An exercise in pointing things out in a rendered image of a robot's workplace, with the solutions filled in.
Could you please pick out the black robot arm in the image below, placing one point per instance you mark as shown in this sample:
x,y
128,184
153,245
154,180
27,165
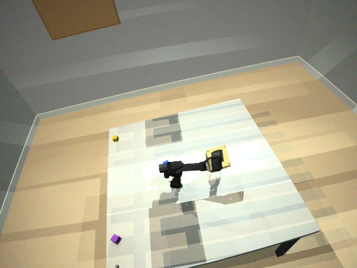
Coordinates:
x,y
175,167

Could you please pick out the purple cube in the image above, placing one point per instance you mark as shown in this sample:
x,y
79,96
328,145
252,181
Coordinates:
x,y
115,238

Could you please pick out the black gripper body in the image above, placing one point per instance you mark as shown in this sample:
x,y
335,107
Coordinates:
x,y
176,182

